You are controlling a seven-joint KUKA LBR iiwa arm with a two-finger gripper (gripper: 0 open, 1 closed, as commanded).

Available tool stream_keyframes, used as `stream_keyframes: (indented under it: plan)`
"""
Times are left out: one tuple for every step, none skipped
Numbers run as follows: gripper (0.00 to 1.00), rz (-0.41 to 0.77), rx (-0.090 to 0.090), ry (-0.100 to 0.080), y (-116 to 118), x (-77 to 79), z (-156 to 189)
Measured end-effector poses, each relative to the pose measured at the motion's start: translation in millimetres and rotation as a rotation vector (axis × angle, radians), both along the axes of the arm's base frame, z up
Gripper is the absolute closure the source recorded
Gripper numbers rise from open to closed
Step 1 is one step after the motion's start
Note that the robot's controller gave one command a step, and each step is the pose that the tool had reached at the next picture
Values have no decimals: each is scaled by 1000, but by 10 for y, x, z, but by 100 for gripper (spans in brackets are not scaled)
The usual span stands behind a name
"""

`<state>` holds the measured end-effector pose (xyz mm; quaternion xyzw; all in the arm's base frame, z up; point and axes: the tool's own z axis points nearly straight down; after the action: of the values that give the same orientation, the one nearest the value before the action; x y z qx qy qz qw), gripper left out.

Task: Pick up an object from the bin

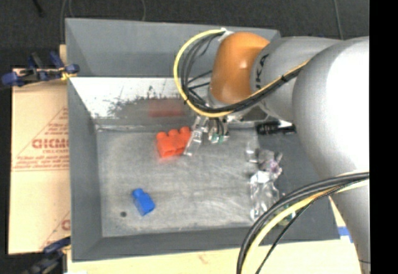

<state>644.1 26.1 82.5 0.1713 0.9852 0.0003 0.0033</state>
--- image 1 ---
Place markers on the clear crumpled plastic bottle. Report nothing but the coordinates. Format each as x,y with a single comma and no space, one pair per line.
262,185

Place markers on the brown cardboard board red print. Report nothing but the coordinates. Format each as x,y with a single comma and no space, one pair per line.
37,179

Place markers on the black cylinder on white bracket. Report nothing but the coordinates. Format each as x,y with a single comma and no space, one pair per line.
270,128

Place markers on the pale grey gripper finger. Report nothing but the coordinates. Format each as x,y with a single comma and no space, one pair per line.
192,143

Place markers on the orange toy building brick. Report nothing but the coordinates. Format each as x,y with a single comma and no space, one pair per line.
171,143

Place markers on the grey metal bin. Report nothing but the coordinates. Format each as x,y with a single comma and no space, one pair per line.
186,179

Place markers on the blue toy building brick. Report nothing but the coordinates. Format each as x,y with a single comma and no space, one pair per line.
143,202

